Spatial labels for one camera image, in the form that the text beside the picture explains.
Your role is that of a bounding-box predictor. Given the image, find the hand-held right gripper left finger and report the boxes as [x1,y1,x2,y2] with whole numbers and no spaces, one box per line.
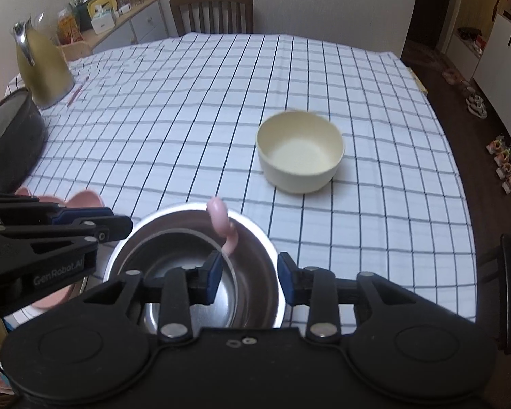
[83,251,222,342]

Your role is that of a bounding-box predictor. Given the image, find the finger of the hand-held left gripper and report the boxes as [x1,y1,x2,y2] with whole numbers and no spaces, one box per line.
[0,194,113,225]
[0,216,134,243]

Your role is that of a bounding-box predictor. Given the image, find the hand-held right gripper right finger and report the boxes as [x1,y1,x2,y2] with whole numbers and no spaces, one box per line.
[278,252,427,344]

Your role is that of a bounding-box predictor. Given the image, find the pink bear-shaped plate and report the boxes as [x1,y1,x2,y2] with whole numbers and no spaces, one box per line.
[15,186,107,311]

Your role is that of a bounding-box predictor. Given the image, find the large stainless steel bowl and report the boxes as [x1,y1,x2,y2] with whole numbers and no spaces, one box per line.
[102,202,287,330]

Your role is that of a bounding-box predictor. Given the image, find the pink steel-lined bowl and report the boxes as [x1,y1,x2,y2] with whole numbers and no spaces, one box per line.
[121,196,241,337]

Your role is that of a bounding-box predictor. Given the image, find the black pot with lid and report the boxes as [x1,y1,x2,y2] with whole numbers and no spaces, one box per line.
[0,87,49,194]

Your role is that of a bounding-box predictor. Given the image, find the red pen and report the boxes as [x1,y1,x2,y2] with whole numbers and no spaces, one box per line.
[67,83,86,107]

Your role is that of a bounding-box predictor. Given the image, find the cream round bowl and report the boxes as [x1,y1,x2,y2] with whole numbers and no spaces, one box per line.
[256,111,346,194]

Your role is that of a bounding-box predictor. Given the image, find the checked white tablecloth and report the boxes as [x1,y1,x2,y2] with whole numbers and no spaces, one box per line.
[2,32,480,334]

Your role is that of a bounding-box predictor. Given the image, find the olive metal kettle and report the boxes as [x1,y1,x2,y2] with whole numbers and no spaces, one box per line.
[12,17,76,110]

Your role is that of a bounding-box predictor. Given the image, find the orange snack packet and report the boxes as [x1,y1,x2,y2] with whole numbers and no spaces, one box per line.
[57,11,80,46]

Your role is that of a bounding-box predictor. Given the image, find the white plastic box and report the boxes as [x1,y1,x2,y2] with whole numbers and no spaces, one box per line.
[91,12,115,34]

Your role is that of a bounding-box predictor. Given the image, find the wooden sideboard cabinet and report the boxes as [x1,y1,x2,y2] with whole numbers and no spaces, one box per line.
[62,0,169,61]

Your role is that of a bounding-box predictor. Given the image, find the yellow square clock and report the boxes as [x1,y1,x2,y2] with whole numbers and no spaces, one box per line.
[86,0,119,18]

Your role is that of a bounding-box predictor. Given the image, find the brown wooden chair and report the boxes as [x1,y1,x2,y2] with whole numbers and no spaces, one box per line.
[169,0,255,37]

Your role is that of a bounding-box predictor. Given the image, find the row of small shoes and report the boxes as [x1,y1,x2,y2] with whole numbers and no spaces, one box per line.
[486,135,511,193]

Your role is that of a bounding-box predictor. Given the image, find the pair of white shoes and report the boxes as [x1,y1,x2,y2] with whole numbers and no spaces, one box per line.
[466,93,489,118]

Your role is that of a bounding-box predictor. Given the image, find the white tall cabinet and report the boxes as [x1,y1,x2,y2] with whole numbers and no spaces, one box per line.
[445,13,511,154]

